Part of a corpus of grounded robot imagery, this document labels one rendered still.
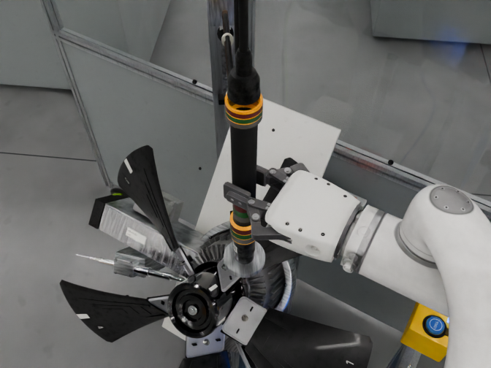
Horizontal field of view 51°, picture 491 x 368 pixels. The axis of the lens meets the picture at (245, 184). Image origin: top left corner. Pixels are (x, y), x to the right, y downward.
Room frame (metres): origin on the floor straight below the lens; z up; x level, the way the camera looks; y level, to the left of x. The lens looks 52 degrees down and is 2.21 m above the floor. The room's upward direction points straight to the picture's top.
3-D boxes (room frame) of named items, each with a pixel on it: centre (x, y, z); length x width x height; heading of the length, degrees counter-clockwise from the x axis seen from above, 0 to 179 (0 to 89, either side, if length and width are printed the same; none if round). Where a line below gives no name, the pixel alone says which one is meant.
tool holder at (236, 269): (0.44, 0.00, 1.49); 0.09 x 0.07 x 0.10; 4
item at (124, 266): (0.61, 0.29, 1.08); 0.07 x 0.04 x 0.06; 70
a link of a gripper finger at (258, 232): (0.36, -0.04, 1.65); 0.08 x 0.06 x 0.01; 119
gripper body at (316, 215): (0.37, -0.09, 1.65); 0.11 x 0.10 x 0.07; 60
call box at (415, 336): (0.50, -0.46, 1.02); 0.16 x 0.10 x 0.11; 149
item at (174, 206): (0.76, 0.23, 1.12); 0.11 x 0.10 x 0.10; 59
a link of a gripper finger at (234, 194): (0.39, 0.01, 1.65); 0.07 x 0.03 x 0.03; 60
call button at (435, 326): (0.46, -0.44, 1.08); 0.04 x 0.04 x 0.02
